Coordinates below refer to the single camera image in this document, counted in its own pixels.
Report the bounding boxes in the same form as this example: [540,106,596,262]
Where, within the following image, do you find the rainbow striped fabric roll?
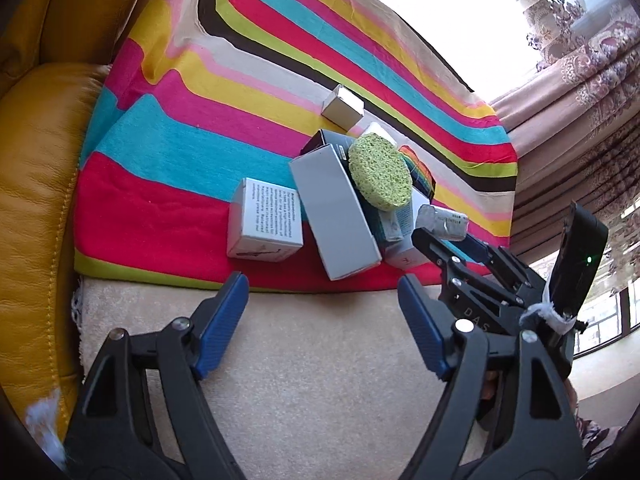
[398,145,436,200]

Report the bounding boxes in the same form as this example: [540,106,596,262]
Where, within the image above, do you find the white text box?
[227,178,304,262]

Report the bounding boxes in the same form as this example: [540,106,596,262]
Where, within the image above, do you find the right hand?
[476,370,601,441]

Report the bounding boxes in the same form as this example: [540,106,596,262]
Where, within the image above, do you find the white tall logo box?
[382,192,431,270]

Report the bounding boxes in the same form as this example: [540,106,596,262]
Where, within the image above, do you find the large white pink box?
[290,145,382,281]

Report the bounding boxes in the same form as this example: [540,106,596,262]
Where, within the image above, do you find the striped colourful cloth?
[74,0,518,292]

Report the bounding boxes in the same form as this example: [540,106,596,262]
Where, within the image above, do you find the yellow leather headboard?
[1,0,149,434]

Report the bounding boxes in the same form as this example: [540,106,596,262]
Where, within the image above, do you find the orange white small box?
[358,122,398,148]

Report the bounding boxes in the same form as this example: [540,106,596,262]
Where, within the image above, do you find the black instruction box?
[299,129,356,160]

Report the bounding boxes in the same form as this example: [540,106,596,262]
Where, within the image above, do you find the green round sponge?
[348,133,412,211]

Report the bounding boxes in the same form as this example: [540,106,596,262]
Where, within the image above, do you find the pink brown curtain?
[492,9,639,263]

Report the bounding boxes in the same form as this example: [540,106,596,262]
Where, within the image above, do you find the small white cube box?
[321,84,364,131]

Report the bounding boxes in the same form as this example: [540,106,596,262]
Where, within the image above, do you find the silver foil packet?
[416,204,469,242]

